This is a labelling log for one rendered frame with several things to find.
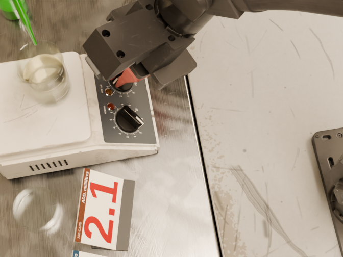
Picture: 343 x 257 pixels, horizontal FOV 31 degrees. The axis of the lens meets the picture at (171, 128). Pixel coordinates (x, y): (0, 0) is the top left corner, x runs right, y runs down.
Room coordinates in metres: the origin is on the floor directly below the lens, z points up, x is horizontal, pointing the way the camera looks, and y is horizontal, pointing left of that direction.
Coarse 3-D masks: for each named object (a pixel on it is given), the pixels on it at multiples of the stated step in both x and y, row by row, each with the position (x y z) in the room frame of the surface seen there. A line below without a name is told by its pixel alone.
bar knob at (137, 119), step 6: (126, 108) 0.30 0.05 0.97; (120, 114) 0.29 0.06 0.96; (126, 114) 0.29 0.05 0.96; (132, 114) 0.29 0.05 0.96; (120, 120) 0.28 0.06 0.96; (126, 120) 0.29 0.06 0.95; (132, 120) 0.28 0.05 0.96; (138, 120) 0.28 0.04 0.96; (120, 126) 0.28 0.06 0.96; (126, 126) 0.28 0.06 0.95; (132, 126) 0.28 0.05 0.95; (138, 126) 0.28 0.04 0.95
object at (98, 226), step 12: (96, 180) 0.22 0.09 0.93; (108, 180) 0.22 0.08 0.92; (96, 192) 0.20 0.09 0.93; (108, 192) 0.20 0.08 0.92; (96, 204) 0.19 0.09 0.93; (108, 204) 0.19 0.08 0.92; (84, 216) 0.17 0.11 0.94; (96, 216) 0.17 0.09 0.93; (108, 216) 0.17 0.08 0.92; (84, 228) 0.16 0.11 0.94; (96, 228) 0.16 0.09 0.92; (108, 228) 0.16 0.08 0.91; (84, 240) 0.14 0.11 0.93; (96, 240) 0.14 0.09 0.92; (108, 240) 0.15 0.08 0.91
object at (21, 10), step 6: (12, 0) 0.31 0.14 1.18; (18, 0) 0.31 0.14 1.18; (18, 6) 0.31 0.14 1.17; (18, 12) 0.31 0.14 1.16; (24, 12) 0.31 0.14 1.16; (24, 18) 0.31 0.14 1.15; (24, 24) 0.31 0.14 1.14; (30, 24) 0.32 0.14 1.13; (30, 30) 0.31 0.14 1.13; (30, 36) 0.31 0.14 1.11; (36, 42) 0.32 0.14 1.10
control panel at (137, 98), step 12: (96, 84) 0.33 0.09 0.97; (108, 84) 0.33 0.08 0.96; (144, 84) 0.34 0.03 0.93; (108, 96) 0.32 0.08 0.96; (120, 96) 0.32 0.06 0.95; (132, 96) 0.32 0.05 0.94; (144, 96) 0.33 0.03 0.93; (108, 108) 0.30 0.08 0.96; (120, 108) 0.30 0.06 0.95; (132, 108) 0.31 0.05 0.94; (144, 108) 0.31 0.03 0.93; (108, 120) 0.28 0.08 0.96; (144, 120) 0.29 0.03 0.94; (108, 132) 0.27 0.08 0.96; (120, 132) 0.27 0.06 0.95; (132, 132) 0.27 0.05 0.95; (144, 132) 0.28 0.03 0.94
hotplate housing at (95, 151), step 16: (96, 96) 0.31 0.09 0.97; (96, 112) 0.29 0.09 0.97; (96, 128) 0.27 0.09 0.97; (80, 144) 0.25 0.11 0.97; (96, 144) 0.25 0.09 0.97; (112, 144) 0.25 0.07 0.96; (128, 144) 0.26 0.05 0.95; (144, 144) 0.26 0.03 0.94; (0, 160) 0.23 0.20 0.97; (16, 160) 0.23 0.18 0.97; (32, 160) 0.23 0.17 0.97; (48, 160) 0.24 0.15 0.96; (64, 160) 0.24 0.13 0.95; (80, 160) 0.24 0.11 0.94; (96, 160) 0.24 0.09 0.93; (112, 160) 0.25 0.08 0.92; (16, 176) 0.23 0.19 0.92
